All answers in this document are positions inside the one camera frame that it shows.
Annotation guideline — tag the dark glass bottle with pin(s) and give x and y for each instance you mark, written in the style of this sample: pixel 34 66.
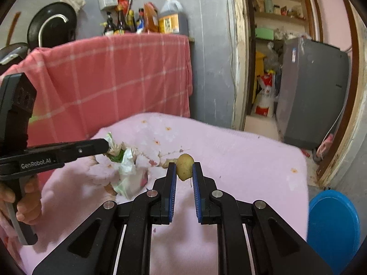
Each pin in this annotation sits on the dark glass bottle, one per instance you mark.
pixel 120 25

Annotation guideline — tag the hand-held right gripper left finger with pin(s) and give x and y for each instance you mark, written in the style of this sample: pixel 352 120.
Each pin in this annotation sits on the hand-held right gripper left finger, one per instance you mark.
pixel 172 183

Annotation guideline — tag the large dark oil jug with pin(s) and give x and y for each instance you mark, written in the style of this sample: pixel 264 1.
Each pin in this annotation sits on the large dark oil jug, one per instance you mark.
pixel 172 20

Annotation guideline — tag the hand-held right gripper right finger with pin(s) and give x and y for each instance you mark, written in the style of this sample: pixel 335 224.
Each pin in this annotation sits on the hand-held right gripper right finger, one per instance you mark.
pixel 196 183

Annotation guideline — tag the orange bottle with red cap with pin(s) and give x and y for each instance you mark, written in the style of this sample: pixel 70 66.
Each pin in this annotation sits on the orange bottle with red cap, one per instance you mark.
pixel 150 20

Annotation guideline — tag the red white rice bag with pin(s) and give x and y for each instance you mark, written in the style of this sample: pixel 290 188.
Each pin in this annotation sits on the red white rice bag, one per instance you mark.
pixel 265 100

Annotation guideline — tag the yellow bag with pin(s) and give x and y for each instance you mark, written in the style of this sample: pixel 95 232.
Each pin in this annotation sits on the yellow bag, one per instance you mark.
pixel 259 71

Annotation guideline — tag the brown peel scrap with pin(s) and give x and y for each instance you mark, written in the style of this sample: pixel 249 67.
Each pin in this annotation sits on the brown peel scrap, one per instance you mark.
pixel 165 163

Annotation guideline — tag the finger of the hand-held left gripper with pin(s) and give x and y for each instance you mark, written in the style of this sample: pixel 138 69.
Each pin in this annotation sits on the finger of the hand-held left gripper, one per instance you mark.
pixel 83 149

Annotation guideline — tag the black wok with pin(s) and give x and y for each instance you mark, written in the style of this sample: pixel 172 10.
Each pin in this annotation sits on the black wok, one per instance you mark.
pixel 54 25

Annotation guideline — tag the pink printed bag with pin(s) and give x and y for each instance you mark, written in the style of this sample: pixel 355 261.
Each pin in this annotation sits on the pink printed bag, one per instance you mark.
pixel 325 146

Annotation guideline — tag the red hanging decoration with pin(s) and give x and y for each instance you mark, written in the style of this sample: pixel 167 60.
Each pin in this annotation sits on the red hanging decoration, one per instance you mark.
pixel 122 3

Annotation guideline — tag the wooden wall shelf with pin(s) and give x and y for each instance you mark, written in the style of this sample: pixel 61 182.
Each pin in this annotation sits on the wooden wall shelf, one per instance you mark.
pixel 281 14

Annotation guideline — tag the grey cabinet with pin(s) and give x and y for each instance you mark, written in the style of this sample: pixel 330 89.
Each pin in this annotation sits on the grey cabinet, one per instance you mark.
pixel 309 97

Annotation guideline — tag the dark bottle with blue label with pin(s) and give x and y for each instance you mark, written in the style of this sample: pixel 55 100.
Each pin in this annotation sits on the dark bottle with blue label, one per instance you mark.
pixel 140 24

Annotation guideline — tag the white green crumpled bag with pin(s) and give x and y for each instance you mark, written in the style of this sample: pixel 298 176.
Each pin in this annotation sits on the white green crumpled bag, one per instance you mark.
pixel 130 177

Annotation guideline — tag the yellow potato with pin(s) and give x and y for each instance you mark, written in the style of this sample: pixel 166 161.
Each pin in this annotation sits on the yellow potato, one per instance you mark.
pixel 185 166

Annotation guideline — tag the person's left hand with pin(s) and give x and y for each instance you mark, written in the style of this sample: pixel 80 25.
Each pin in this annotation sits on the person's left hand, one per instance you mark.
pixel 30 203

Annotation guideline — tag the beige green wrapper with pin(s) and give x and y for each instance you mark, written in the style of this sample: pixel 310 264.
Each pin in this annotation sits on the beige green wrapper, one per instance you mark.
pixel 116 149

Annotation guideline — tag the blue plastic basin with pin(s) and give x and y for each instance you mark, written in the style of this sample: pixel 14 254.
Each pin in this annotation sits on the blue plastic basin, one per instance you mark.
pixel 334 229

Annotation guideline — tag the pink plaid cloth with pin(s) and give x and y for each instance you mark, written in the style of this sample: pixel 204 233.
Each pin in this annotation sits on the pink plaid cloth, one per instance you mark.
pixel 114 77

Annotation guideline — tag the green box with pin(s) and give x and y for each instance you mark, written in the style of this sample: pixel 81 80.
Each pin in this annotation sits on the green box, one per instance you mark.
pixel 265 33

